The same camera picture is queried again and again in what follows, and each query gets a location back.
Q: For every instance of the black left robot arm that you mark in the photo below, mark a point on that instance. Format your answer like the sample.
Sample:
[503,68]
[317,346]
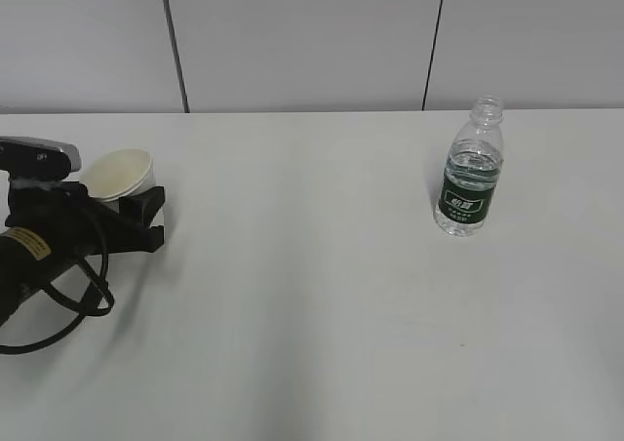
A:
[29,265]

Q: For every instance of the clear green-label water bottle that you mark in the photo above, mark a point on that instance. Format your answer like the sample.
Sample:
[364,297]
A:
[473,167]

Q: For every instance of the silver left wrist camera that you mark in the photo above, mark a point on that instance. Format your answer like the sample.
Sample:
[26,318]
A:
[26,158]

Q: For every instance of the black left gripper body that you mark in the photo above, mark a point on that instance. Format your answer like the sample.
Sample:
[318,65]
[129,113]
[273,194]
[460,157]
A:
[64,214]

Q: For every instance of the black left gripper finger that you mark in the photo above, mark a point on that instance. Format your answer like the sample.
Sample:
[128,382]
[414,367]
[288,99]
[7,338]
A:
[142,208]

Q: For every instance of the white paper cup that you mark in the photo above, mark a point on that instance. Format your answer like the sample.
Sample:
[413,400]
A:
[118,174]

